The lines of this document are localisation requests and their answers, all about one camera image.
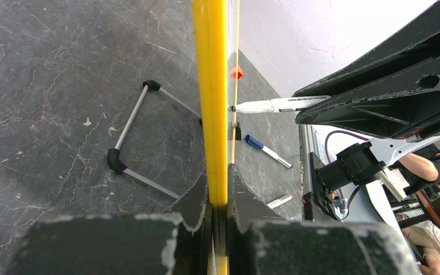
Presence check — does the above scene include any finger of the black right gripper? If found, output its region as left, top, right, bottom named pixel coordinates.
left=296, top=56, right=440, bottom=139
left=294, top=1, right=440, bottom=97

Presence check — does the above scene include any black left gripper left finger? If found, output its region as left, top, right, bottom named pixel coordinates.
left=7, top=175, right=210, bottom=274

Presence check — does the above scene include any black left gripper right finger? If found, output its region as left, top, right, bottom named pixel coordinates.
left=227, top=164, right=419, bottom=274

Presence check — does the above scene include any black whiteboard marker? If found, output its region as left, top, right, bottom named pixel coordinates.
left=228, top=95, right=331, bottom=114

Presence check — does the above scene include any orange framed whiteboard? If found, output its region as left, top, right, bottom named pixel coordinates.
left=192, top=1, right=240, bottom=274

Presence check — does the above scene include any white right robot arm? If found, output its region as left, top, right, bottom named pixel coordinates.
left=296, top=1, right=440, bottom=190

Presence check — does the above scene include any red whiteboard marker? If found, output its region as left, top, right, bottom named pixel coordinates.
left=267, top=194, right=293, bottom=209

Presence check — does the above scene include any blue whiteboard marker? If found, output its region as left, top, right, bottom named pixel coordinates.
left=245, top=135, right=293, bottom=169

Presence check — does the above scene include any person in black shirt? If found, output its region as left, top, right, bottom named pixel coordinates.
left=390, top=145, right=440, bottom=195

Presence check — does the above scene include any seated person light shirt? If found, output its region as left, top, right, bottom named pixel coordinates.
left=402, top=226, right=440, bottom=274

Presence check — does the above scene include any orange lego brick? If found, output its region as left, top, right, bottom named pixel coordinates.
left=229, top=65, right=244, bottom=81

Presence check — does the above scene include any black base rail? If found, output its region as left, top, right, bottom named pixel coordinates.
left=298, top=124, right=342, bottom=223

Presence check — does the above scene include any whiteboard wire stand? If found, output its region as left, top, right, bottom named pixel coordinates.
left=106, top=80, right=203, bottom=199

